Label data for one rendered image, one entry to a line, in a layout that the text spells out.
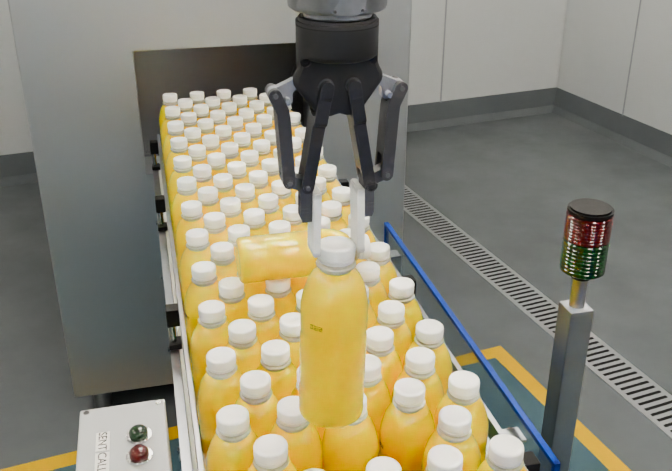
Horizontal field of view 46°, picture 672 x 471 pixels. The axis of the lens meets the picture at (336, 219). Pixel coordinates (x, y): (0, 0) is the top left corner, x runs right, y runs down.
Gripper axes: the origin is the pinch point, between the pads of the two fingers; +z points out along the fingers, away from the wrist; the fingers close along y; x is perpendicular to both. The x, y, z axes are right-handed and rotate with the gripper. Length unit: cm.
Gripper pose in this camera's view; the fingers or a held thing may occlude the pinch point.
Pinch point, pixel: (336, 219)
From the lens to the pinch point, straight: 79.7
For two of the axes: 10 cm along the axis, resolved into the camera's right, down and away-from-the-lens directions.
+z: -0.1, 9.1, 4.2
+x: -2.4, -4.1, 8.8
